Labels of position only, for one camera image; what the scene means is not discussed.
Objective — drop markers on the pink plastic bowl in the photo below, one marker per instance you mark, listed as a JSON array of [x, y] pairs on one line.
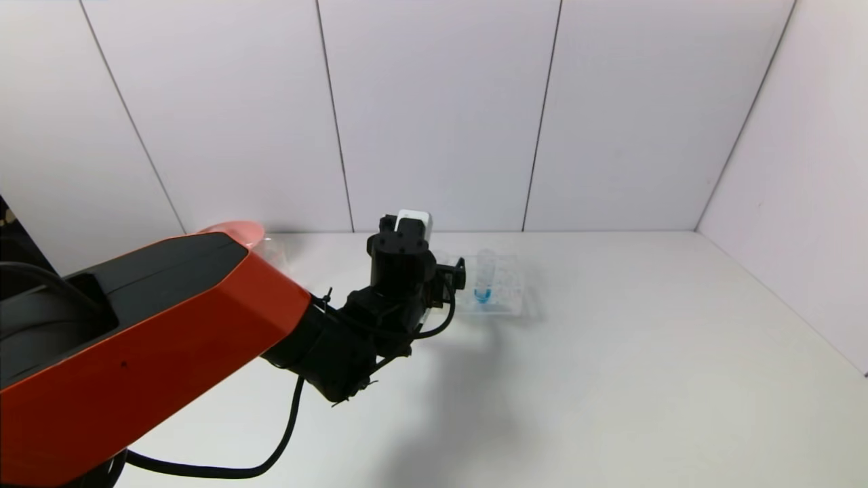
[[237, 230]]

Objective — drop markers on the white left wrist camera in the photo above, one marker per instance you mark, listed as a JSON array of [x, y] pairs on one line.
[[415, 220]]

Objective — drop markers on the clear acrylic tube rack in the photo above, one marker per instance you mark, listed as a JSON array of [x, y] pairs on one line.
[[508, 285]]

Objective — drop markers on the test tube with blue pigment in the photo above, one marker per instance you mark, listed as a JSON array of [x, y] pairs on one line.
[[483, 293]]

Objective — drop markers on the clear glass beaker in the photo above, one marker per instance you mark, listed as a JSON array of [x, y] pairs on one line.
[[278, 254]]

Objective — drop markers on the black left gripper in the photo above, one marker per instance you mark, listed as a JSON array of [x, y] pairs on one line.
[[456, 274]]

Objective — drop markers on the black and orange left arm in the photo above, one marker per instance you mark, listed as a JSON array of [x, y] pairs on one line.
[[135, 346]]

